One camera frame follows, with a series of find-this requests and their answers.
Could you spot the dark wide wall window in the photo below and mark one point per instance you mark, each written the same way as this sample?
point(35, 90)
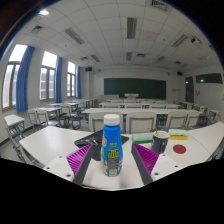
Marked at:
point(209, 78)

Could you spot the yellow and green sponge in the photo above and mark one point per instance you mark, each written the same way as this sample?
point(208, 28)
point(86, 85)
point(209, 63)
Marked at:
point(178, 134)

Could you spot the ceiling projector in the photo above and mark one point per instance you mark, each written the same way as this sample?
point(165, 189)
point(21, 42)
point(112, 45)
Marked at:
point(196, 41)

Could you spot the black wall speaker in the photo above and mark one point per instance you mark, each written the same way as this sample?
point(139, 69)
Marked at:
point(179, 73)
point(88, 69)

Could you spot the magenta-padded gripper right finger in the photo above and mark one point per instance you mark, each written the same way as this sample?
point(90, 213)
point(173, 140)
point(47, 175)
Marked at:
point(146, 159)

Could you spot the dark blue mug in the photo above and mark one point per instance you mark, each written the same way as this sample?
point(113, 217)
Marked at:
point(160, 143)

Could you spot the flat round red coaster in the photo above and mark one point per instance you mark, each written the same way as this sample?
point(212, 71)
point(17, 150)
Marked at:
point(179, 149)

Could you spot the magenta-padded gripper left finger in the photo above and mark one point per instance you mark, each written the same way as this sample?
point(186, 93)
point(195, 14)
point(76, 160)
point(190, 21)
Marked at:
point(77, 160)

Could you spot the arched window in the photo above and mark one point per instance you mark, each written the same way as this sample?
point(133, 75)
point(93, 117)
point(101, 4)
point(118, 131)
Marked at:
point(71, 80)
point(47, 80)
point(10, 80)

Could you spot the dark classroom door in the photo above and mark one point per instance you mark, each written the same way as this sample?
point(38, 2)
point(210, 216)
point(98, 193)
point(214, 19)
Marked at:
point(189, 90)

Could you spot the wooden stick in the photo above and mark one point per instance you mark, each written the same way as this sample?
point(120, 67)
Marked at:
point(156, 130)

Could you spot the white lectern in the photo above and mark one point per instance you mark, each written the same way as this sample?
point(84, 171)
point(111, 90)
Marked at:
point(131, 95)

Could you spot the blue drink bottle white cap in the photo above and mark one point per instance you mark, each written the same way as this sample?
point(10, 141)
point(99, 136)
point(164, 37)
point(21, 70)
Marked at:
point(111, 146)

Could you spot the group of white classroom desks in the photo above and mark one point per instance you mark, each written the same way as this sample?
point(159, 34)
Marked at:
point(100, 110)

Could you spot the blue curtain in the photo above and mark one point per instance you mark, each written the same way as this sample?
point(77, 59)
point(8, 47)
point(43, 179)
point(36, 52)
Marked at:
point(79, 82)
point(58, 80)
point(24, 80)

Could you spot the group of ceiling lights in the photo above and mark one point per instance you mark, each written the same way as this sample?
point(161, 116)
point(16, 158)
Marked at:
point(131, 27)

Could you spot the green chalkboard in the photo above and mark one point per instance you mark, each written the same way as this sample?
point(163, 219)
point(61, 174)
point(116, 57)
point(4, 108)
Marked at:
point(135, 88)

